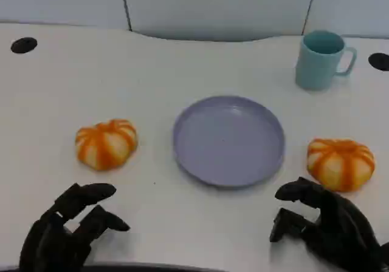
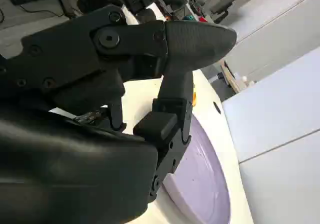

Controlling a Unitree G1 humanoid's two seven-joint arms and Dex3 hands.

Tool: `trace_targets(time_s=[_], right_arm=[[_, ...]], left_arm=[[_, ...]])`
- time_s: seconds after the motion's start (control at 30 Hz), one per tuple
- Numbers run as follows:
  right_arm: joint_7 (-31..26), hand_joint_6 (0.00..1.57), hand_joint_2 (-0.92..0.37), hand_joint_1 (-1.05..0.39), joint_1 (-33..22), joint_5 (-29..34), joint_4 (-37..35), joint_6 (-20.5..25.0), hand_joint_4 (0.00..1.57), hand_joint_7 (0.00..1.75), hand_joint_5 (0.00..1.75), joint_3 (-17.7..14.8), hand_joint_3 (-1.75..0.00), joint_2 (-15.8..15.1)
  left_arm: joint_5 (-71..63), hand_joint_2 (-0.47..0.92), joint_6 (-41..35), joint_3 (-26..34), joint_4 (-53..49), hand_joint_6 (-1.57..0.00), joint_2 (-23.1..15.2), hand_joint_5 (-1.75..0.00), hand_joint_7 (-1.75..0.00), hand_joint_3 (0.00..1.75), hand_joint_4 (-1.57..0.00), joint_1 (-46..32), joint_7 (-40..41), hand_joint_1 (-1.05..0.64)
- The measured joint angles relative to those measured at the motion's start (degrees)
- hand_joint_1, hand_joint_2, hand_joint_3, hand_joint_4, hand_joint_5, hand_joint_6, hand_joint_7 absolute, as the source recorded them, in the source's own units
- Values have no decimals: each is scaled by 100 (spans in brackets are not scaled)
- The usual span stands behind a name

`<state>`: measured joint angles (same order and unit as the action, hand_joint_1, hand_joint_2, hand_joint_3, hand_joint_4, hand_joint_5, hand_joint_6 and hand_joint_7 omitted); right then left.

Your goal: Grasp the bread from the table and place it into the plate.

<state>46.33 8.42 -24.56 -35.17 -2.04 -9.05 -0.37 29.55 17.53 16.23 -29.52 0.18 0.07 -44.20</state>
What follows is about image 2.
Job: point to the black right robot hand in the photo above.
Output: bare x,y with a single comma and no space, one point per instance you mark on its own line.
75,159

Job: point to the small teal object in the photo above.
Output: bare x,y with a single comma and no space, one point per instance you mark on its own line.
190,17

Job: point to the orange white toy bread roll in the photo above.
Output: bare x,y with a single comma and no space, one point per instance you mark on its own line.
194,98

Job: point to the lilac plate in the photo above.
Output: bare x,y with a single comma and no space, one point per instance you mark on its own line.
200,171

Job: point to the wooden board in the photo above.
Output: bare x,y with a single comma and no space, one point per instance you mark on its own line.
231,77

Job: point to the black round table grommet hole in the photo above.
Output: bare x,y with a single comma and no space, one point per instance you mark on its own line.
217,107

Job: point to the white workshop desk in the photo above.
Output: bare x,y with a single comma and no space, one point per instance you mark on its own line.
147,15

